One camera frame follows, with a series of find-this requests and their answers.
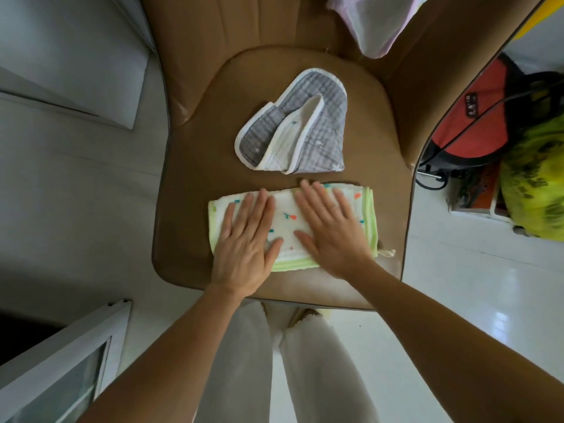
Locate person's left hand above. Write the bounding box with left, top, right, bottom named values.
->
left=209, top=187, right=285, bottom=300

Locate person's right hand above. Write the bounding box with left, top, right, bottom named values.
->
left=293, top=179, right=375, bottom=281

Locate green-edged white cloth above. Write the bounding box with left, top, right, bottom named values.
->
left=207, top=182, right=395, bottom=273

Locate pink-edged white cloth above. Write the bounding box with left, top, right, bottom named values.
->
left=325, top=0, right=435, bottom=59

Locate person's right forearm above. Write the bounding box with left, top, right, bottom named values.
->
left=348, top=259, right=564, bottom=423

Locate person's left forearm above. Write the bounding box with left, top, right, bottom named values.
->
left=75, top=284, right=247, bottom=423

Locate brown leather chair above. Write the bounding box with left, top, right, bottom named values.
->
left=140, top=0, right=549, bottom=311

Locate white plastic crate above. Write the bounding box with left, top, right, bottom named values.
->
left=447, top=162, right=514, bottom=223

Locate yellow-green plastic bag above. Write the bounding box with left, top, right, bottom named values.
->
left=500, top=114, right=564, bottom=242

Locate white framed glass door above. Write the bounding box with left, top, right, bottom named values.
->
left=0, top=299, right=133, bottom=423

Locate white cabinet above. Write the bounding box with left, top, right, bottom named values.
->
left=0, top=0, right=150, bottom=130

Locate yellow cloth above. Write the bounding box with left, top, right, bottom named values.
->
left=511, top=0, right=564, bottom=42

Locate white door frame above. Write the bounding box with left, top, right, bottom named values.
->
left=110, top=0, right=157, bottom=53

